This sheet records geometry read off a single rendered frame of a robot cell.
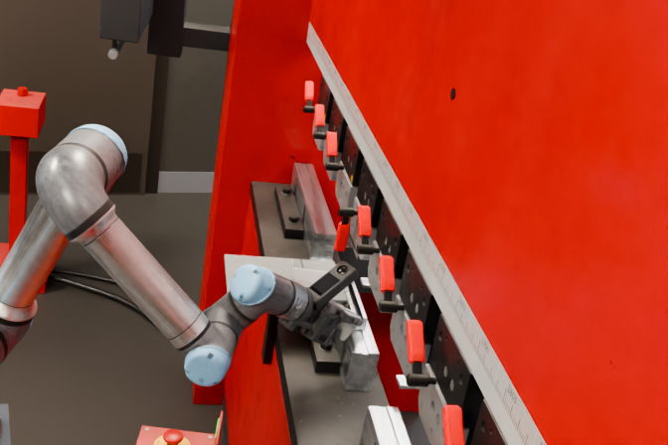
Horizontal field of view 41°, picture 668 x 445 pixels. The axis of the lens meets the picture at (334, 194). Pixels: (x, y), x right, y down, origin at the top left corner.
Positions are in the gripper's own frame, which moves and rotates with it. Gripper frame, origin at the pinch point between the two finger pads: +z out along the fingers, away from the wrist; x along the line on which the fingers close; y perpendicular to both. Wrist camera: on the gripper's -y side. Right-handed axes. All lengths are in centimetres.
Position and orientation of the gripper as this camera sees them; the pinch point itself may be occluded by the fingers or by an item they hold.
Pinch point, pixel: (359, 318)
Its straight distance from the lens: 189.7
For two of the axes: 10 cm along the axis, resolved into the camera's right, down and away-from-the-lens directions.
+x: 6.2, 3.9, -6.8
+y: -5.2, 8.5, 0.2
